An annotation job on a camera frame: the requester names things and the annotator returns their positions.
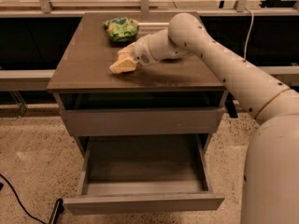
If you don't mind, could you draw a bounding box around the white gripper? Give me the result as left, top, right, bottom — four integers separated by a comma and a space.
110, 35, 158, 74

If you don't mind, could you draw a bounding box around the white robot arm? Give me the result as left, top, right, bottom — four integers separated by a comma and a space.
110, 13, 299, 224

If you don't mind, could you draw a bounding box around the closed top drawer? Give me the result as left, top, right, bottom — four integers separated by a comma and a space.
61, 107, 225, 136

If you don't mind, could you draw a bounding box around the grey drawer cabinet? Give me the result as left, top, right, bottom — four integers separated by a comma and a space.
46, 11, 239, 217

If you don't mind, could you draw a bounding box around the open middle drawer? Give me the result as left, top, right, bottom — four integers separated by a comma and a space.
64, 134, 224, 215

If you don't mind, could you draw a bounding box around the black cabinet foot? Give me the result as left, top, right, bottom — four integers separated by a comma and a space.
49, 198, 64, 224

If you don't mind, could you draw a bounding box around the metal railing frame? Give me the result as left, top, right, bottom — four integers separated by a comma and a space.
0, 0, 299, 19

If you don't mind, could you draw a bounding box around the white hanging cable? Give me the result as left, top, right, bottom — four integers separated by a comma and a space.
242, 7, 255, 61

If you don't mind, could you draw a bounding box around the black floor cable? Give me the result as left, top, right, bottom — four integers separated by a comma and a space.
0, 173, 48, 224

